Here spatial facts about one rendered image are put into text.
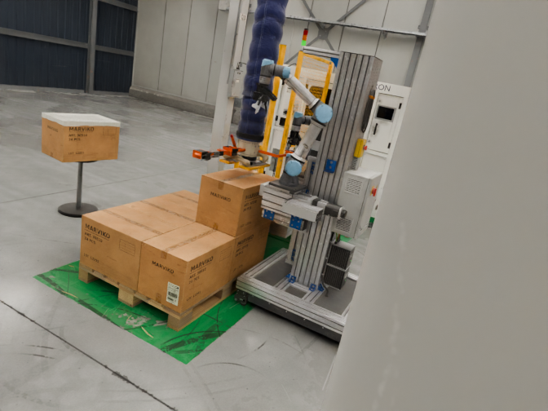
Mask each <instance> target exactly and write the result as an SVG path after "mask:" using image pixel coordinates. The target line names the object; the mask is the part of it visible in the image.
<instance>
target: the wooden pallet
mask: <svg viewBox="0 0 548 411"><path fill-rule="evenodd" d="M99 278H100V279H101V280H103V281H106V282H108V283H109V284H111V285H114V286H116V287H117V288H119V293H118V300H119V301H121V302H123V303H124V304H126V305H128V306H130V307H134V306H136V305H138V304H140V303H142V302H143V301H145V302H146V303H149V304H150V305H152V306H154V307H156V308H158V309H160V310H162V311H164V312H166V313H168V314H169V315H168V321H167V326H168V327H170V328H172V329H173V330H175V331H177V332H179V331H180V330H181V329H183V328H184V327H186V326H187V325H189V324H190V323H192V322H193V321H194V320H195V319H197V318H198V317H200V316H201V315H203V314H204V313H206V312H207V311H209V310H210V309H211V308H212V307H214V306H215V305H217V304H218V303H220V302H221V301H223V300H224V299H225V298H226V297H228V296H229V295H231V294H232V293H234V292H235V291H236V279H237V277H236V278H234V279H233V280H231V281H229V282H228V283H227V284H226V285H224V286H222V287H221V288H219V289H217V290H216V291H215V292H213V293H212V294H210V295H208V296H207V297H205V298H203V299H202V300H201V301H200V302H198V303H196V304H195V305H193V306H191V307H190V308H189V309H187V310H186V311H184V312H182V313H181V314H180V313H178V312H176V311H174V310H172V309H170V308H168V307H166V306H164V305H162V304H160V303H158V302H156V301H154V300H152V299H150V298H148V297H146V296H144V295H142V294H140V293H139V292H137V291H135V290H133V289H131V288H129V287H127V286H125V285H123V284H121V283H119V282H117V281H115V280H113V279H111V278H109V277H107V276H105V275H103V274H101V273H99V272H97V271H96V270H94V269H92V268H90V267H88V266H86V265H84V264H82V263H79V276H78V279H79V280H81V281H84V282H86V283H87V284H88V283H90V282H92V281H95V280H97V279H99Z"/></svg>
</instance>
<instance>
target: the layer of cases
mask: <svg viewBox="0 0 548 411"><path fill-rule="evenodd" d="M198 198H199V195H198V194H196V193H193V192H189V191H187V190H182V191H178V192H172V193H169V194H166V195H162V196H159V197H152V198H149V199H145V200H142V201H136V202H132V203H129V204H125V205H120V206H116V207H113V208H109V209H105V210H99V211H96V212H92V213H89V214H83V215H82V233H81V250H80V263H82V264H84V265H86V266H88V267H90V268H92V269H94V270H96V271H97V272H99V273H101V274H103V275H105V276H107V277H109V278H111V279H113V280H115V281H117V282H119V283H121V284H123V285H125V286H127V287H129V288H131V289H133V290H135V291H137V292H139V293H140V294H142V295H144V296H146V297H148V298H150V299H152V300H154V301H156V302H158V303H160V304H162V305H164V306H166V307H168V308H170V309H172V310H174V311H176V312H178V313H180V314H181V313H182V312H184V311H186V310H187V309H189V308H190V307H191V306H193V305H195V304H196V303H198V302H200V301H201V300H202V299H203V298H205V297H207V296H208V295H210V294H212V293H213V292H215V291H216V290H217V289H219V288H221V287H222V286H224V285H226V284H227V283H228V282H229V281H231V280H233V279H234V278H236V277H238V276H239V275H240V274H242V273H243V272H245V271H247V270H248V269H250V268H251V267H253V266H254V265H256V264H257V263H259V262H261V261H262V260H263V256H264V252H265V248H266V244H267V236H268V232H269V228H270V223H271V221H270V222H268V223H265V224H264V225H261V226H259V227H257V228H255V229H253V230H250V231H248V232H246V233H244V234H241V235H240V236H237V237H234V236H230V235H228V234H226V233H224V232H221V231H218V230H216V229H213V228H210V227H208V226H206V225H204V224H202V223H198V222H196V215H197V204H198Z"/></svg>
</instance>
